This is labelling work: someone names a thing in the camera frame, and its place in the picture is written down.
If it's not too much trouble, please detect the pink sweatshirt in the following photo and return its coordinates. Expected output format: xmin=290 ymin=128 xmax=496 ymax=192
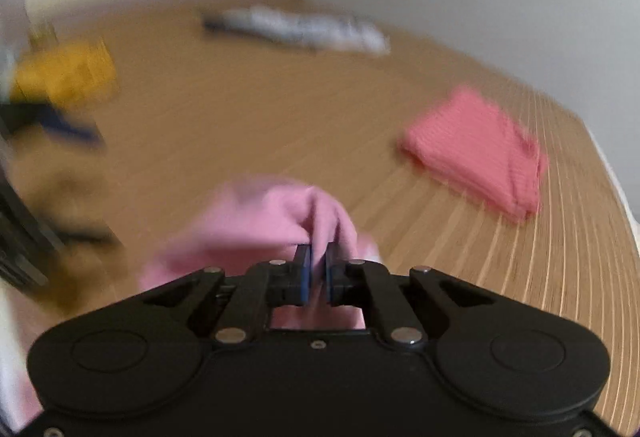
xmin=1 ymin=177 xmax=380 ymax=431

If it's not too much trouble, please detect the yellow striped garment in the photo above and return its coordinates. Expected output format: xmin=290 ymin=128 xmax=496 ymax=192
xmin=9 ymin=40 xmax=119 ymax=108

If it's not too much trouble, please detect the folded red striped garment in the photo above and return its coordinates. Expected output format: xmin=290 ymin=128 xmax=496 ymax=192
xmin=398 ymin=85 xmax=548 ymax=223

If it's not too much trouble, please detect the white and navy garment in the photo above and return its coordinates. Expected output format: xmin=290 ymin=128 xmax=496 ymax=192
xmin=202 ymin=4 xmax=390 ymax=56

